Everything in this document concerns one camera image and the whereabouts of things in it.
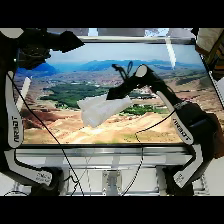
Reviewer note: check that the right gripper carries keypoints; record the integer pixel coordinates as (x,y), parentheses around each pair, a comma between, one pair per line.
(120,89)

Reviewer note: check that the white garment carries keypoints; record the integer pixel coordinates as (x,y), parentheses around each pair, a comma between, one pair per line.
(100,110)

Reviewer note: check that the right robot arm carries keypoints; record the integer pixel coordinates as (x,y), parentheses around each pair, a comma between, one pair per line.
(186,123)

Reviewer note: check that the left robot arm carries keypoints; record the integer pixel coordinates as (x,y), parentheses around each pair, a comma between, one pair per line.
(14,126)

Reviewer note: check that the silver frame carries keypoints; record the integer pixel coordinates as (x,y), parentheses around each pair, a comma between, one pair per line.
(110,156)

